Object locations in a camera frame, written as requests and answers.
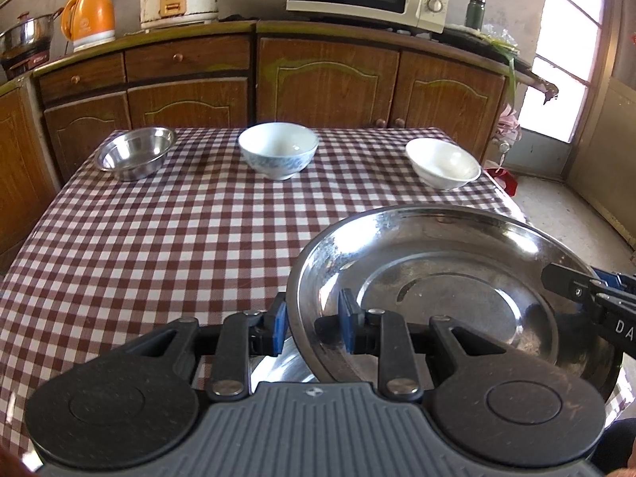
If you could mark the beige door panel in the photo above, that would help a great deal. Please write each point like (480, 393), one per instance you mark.
(611, 159)

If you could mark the blue patterned white bowl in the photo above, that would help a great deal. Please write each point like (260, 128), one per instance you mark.
(278, 144)

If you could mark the tall arched cabinet door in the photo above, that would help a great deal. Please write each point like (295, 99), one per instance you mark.
(323, 79)
(447, 94)

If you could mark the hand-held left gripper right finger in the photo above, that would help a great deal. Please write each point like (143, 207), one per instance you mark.
(349, 325)

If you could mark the clear plastic bag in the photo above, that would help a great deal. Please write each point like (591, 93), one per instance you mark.
(497, 30)

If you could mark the glass panel door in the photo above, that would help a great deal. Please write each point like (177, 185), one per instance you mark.
(541, 159)

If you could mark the narrow arched cabinet door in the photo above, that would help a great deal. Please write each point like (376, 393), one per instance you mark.
(84, 129)

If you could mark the green onion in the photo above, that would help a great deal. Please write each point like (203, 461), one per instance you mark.
(502, 42)

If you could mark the steel bowl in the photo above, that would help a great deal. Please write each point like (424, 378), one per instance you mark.
(134, 151)

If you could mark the red bag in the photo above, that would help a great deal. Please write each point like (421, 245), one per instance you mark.
(504, 179)

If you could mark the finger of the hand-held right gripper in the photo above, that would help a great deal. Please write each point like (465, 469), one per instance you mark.
(618, 280)
(566, 280)

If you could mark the wooden corner cabinet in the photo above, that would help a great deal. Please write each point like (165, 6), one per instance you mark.
(22, 169)

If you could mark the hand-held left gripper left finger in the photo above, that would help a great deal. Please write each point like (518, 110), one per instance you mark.
(279, 330)

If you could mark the steel cooking pot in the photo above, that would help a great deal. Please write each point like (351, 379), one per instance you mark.
(25, 35)

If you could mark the shiny steel plate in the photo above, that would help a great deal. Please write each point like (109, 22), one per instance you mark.
(447, 258)

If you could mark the orange electric kettle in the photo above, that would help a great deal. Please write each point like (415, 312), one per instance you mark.
(92, 22)

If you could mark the wide arched cabinet door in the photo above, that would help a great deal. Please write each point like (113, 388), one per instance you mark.
(189, 104)

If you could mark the green thermos bottle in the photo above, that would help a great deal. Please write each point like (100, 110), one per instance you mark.
(474, 12)

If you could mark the wooden two-door cabinet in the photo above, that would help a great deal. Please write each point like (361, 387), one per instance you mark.
(323, 79)

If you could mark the large dull steel plate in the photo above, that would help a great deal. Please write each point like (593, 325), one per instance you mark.
(278, 367)

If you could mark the red black induction cooker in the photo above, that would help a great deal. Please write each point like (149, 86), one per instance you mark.
(25, 62)

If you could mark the pink cloth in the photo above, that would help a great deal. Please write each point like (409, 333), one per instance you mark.
(509, 121)

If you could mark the wooden drawer cabinet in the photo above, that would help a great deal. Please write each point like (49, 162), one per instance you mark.
(184, 57)

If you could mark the narrow wooden drawer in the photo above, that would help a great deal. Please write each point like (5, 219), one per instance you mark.
(74, 79)

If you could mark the black flat tray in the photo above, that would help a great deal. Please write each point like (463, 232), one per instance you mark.
(462, 35)

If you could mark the wide wooden drawer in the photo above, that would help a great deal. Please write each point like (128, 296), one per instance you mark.
(184, 57)

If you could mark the plain white bowl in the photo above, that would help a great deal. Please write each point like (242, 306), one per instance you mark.
(442, 161)

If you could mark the red white checkered tablecloth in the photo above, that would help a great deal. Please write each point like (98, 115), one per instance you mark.
(149, 258)

